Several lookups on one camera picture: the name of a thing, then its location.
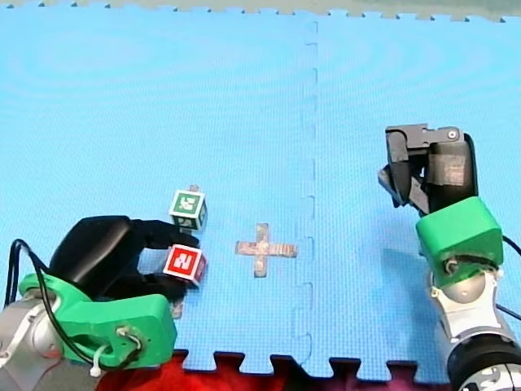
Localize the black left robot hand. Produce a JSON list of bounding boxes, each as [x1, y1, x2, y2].
[[48, 216, 200, 304]]

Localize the red cube white marks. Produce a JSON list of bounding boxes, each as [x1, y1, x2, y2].
[[162, 244, 208, 285]]

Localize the green cube white marks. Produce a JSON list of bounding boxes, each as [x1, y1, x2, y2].
[[169, 189, 208, 232]]

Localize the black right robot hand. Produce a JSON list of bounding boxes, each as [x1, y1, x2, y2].
[[377, 124, 479, 216]]

